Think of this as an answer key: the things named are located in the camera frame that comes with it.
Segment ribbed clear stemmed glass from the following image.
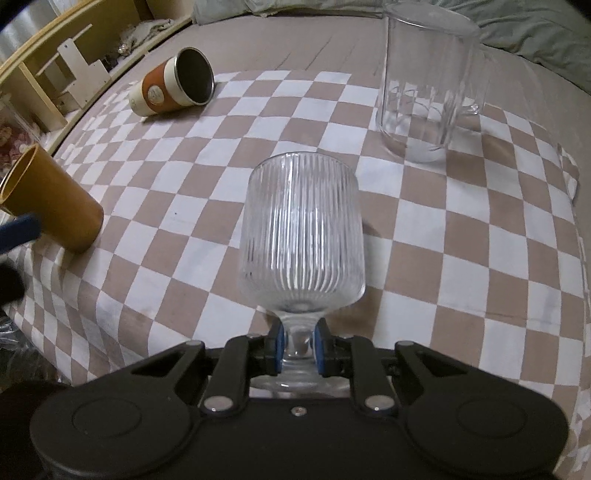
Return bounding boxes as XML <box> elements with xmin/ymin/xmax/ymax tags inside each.
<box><xmin>238</xmin><ymin>152</ymin><xmax>366</xmax><ymax>393</ymax></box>

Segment orange tumbler cup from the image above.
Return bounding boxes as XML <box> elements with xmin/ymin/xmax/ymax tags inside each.
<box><xmin>1</xmin><ymin>144</ymin><xmax>104</xmax><ymax>254</ymax></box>

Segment cream and rust travel cup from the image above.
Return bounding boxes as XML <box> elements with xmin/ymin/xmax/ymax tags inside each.
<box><xmin>128</xmin><ymin>47</ymin><xmax>215</xmax><ymax>117</ymax></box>

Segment wooden stand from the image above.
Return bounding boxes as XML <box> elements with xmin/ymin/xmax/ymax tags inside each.
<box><xmin>35</xmin><ymin>24</ymin><xmax>111</xmax><ymax>114</ymax></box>

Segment checkered brown white cloth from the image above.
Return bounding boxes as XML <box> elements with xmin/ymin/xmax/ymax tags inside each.
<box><xmin>9</xmin><ymin>71</ymin><xmax>590</xmax><ymax>439</ymax></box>

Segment wooden bedside shelf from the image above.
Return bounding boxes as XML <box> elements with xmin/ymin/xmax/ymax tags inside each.
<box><xmin>1</xmin><ymin>1</ymin><xmax>192</xmax><ymax>153</ymax></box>

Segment crumpled beige clothes on shelf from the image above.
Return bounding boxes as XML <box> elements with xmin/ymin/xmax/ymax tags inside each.
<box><xmin>109</xmin><ymin>19</ymin><xmax>173</xmax><ymax>58</ymax></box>

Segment tall clear glass mug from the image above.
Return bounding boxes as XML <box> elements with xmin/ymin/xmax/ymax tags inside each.
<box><xmin>376</xmin><ymin>1</ymin><xmax>480</xmax><ymax>164</ymax></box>

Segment grey duvet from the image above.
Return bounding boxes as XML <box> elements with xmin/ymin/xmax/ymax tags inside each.
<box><xmin>191</xmin><ymin>0</ymin><xmax>591</xmax><ymax>93</ymax></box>

